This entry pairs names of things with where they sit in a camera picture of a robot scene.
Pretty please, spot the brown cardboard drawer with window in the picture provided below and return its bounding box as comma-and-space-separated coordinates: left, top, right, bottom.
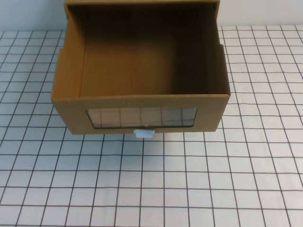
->
51, 4, 232, 136

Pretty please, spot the white grid tablecloth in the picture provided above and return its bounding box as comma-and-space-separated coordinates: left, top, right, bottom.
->
0, 24, 303, 227

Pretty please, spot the white plastic drawer handle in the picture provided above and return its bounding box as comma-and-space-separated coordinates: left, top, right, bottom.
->
133, 128, 155, 139

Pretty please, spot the brown cardboard box shell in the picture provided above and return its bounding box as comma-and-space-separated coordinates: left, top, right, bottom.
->
64, 0, 221, 45

